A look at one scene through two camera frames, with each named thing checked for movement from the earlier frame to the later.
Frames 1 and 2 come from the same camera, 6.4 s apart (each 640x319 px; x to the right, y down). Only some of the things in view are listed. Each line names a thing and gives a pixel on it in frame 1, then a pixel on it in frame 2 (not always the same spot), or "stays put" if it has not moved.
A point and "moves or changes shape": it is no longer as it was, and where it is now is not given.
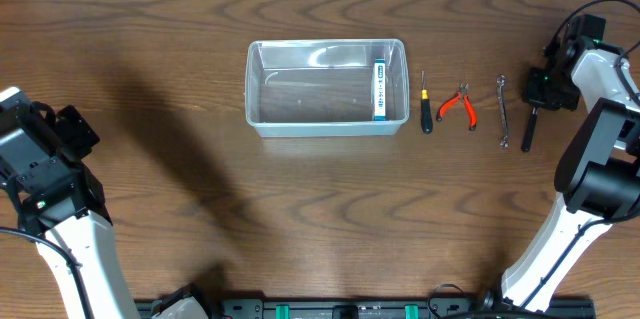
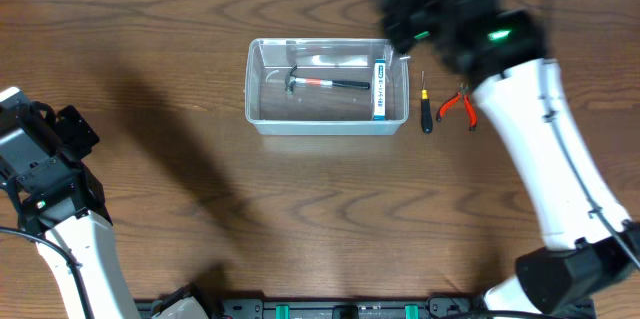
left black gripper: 71,134 stays put
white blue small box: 379,92 stays put
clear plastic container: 327,88 stays put
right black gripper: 532,95 → 393,33
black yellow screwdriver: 426,117 stays put
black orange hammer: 529,129 moves or changes shape
